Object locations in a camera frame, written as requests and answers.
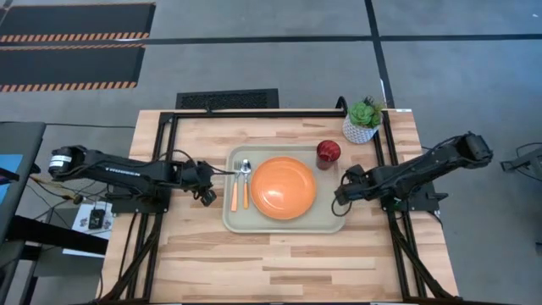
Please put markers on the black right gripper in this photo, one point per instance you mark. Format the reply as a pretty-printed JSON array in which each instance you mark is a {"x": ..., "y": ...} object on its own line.
[{"x": 365, "y": 179}]

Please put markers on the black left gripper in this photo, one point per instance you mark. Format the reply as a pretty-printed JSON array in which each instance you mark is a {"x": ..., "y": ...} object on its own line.
[{"x": 197, "y": 175}]

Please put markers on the red patterned cup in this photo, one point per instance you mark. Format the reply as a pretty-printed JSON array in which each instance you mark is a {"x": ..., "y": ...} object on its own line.
[{"x": 328, "y": 151}]

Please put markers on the beige plastic tray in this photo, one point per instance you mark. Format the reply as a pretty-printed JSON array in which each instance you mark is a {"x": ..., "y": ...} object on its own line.
[{"x": 330, "y": 212}]

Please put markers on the orange plate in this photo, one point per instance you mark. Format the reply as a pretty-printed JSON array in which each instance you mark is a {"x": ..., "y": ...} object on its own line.
[{"x": 283, "y": 188}]

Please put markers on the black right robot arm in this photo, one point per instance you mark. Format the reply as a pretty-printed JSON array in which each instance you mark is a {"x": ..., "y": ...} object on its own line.
[{"x": 423, "y": 166}]

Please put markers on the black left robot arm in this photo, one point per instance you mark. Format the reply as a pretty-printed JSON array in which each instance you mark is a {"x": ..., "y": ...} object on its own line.
[{"x": 127, "y": 171}]

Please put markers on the potted plant in patterned pot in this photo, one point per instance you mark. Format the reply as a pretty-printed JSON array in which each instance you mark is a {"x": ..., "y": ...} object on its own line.
[{"x": 362, "y": 120}]

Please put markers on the black floor vent grille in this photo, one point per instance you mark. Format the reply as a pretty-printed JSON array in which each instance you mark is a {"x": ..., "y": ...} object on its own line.
[{"x": 226, "y": 99}]

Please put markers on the small black device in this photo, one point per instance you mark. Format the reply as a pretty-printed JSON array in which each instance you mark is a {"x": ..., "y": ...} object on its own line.
[{"x": 96, "y": 219}]

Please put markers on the white paper sheet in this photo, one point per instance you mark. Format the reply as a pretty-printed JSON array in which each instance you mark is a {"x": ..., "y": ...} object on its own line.
[{"x": 78, "y": 243}]

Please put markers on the black mat with orange stripes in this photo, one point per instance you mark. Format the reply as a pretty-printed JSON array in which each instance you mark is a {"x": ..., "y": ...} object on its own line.
[
  {"x": 68, "y": 68},
  {"x": 76, "y": 19}
]

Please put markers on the black desk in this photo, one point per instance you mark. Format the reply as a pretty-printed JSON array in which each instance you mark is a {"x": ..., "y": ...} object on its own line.
[{"x": 19, "y": 169}]

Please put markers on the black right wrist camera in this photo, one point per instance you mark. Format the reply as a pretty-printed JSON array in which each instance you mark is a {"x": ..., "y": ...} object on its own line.
[{"x": 347, "y": 195}]

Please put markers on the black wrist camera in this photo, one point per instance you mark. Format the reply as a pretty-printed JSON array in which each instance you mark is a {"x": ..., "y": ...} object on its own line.
[
  {"x": 347, "y": 195},
  {"x": 208, "y": 198}
]

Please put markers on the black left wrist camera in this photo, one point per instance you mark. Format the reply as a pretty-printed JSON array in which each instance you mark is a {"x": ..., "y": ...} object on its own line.
[{"x": 208, "y": 198}]

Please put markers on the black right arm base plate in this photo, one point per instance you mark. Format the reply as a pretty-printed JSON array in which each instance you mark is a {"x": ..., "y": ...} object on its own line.
[{"x": 423, "y": 199}]

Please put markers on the black aluminium table frame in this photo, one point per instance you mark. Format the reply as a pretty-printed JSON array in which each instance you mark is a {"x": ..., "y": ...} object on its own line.
[{"x": 400, "y": 237}]

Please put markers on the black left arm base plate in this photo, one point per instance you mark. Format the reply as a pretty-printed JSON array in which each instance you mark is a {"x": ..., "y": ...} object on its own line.
[{"x": 139, "y": 205}]

